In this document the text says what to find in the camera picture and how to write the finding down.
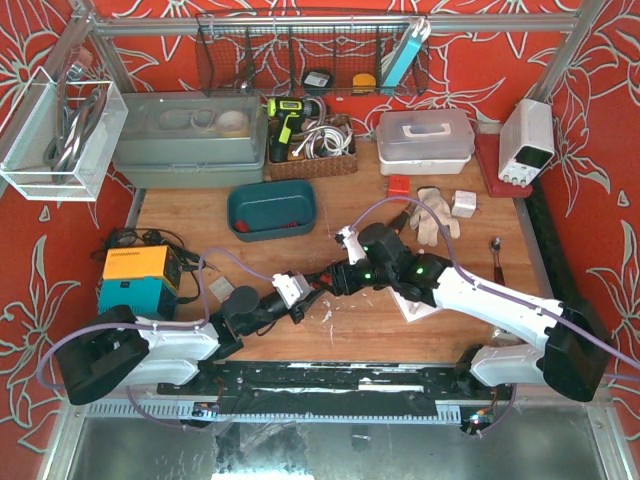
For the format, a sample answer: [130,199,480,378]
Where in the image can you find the white power supply unit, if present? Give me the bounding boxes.
[498,99,554,188]

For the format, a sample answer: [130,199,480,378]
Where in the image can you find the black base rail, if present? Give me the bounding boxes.
[157,361,510,417]

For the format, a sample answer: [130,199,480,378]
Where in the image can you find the orange black screwdriver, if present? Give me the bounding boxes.
[389,210,411,234]

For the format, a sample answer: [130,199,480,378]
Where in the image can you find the orange cube power socket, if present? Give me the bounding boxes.
[387,175,411,197]

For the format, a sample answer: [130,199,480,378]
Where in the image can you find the white peg base plate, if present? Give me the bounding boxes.
[390,289,442,323]

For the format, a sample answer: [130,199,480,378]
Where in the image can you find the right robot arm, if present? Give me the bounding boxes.
[329,223,611,402]

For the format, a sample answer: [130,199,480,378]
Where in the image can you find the white plastic storage box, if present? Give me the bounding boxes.
[376,109,475,176]

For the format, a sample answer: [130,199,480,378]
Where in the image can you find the clear acrylic box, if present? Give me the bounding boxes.
[1,68,128,202]

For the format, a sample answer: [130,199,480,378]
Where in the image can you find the ratchet wrench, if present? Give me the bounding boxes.
[489,237,505,285]

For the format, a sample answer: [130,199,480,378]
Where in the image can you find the grey plastic storage box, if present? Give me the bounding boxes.
[113,92,268,189]

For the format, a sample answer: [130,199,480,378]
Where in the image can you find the wicker basket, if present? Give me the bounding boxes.
[265,139,358,181]

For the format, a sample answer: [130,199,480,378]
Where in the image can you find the black tape measure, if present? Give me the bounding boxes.
[301,69,334,96]

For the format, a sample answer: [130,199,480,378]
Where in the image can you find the orange teal device box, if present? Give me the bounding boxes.
[98,245,182,321]

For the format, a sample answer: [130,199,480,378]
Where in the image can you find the green yellow cordless drill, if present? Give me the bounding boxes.
[266,97,321,163]

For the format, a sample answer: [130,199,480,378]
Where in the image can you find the black wire basket shelf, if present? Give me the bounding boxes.
[195,8,429,96]

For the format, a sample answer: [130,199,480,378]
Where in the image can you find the yellow tape measure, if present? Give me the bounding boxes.
[352,73,377,95]

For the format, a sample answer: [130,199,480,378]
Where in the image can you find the white box with warning label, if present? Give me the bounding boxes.
[209,277,234,303]

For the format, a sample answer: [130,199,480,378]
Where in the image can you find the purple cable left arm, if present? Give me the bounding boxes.
[39,246,281,432]

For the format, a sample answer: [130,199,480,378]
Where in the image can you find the white coiled cable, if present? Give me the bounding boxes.
[294,124,354,160]

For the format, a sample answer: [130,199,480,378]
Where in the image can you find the white cube power socket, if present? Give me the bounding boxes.
[451,190,477,218]

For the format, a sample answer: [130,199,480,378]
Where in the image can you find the blue white book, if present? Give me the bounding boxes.
[380,17,432,95]

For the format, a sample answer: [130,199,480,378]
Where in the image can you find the red tray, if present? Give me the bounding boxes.
[475,133,533,199]

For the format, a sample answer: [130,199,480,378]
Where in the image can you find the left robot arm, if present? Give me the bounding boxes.
[54,274,324,405]

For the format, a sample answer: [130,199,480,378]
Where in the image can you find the grey cables in acrylic box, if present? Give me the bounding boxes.
[43,74,107,184]

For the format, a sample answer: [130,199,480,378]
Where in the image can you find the white cotton work glove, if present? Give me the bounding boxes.
[409,187,461,246]

